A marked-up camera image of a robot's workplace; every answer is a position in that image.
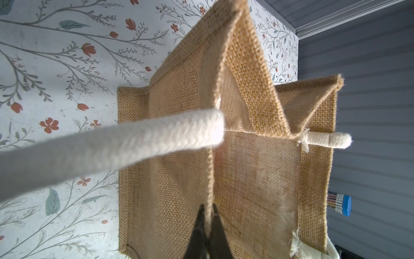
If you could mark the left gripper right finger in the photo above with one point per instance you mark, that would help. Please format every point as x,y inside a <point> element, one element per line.
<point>217,244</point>

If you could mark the brown jute tote bag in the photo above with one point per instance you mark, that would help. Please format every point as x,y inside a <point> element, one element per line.
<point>120,118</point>

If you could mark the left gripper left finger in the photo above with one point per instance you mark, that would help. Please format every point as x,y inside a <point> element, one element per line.
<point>196,248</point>

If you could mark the blue lid pencil tube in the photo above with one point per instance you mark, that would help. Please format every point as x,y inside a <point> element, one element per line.
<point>339,202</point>

